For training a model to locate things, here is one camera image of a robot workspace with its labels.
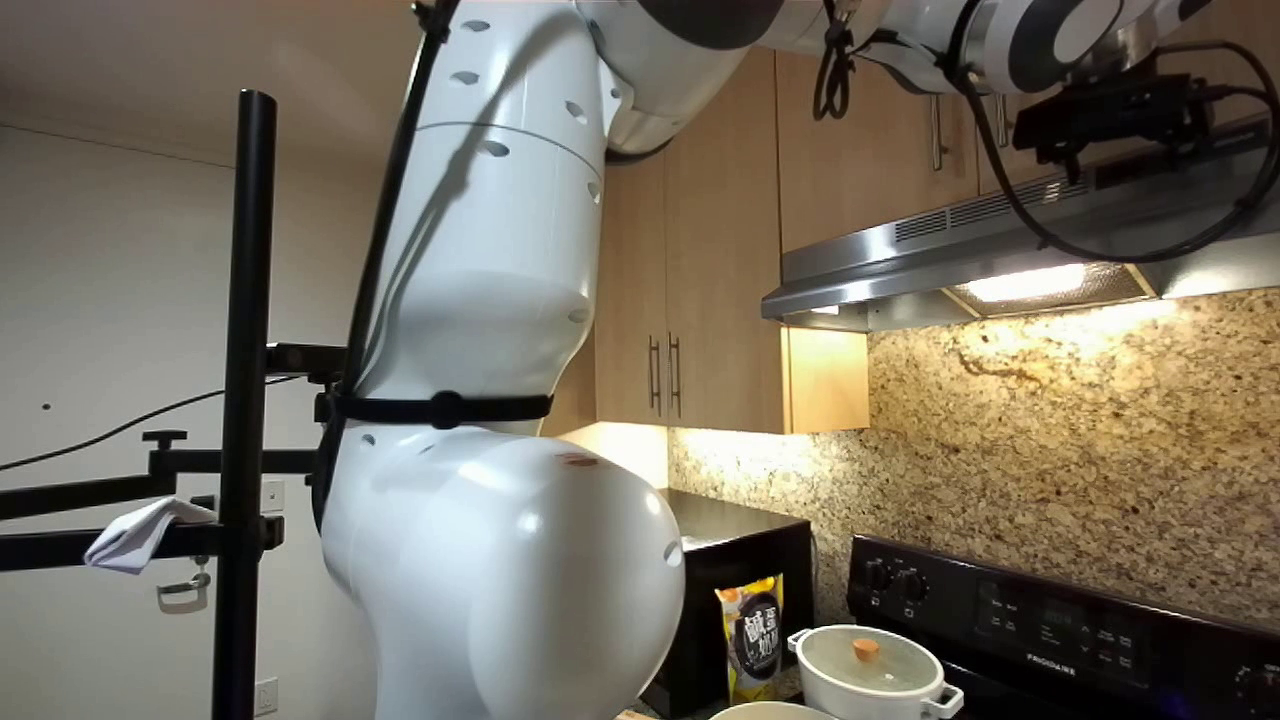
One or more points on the stainless steel range hood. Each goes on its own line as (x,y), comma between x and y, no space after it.
(983,263)

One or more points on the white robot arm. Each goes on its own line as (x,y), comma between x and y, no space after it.
(504,575)

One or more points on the white cooking pot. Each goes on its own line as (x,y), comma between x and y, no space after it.
(868,674)

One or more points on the black electric stove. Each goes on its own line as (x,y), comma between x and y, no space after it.
(1040,648)

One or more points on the wooden upper cabinets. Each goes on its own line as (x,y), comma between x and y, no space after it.
(814,146)

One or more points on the black microwave oven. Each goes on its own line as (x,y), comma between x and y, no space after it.
(726,546)

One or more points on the black camera stand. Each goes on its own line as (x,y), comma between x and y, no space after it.
(238,538)

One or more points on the yellow snack bag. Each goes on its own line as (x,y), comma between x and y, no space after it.
(755,636)

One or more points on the white cloth on stand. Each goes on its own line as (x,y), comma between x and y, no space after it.
(130,541)

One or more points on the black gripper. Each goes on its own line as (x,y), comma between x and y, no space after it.
(1166,109)

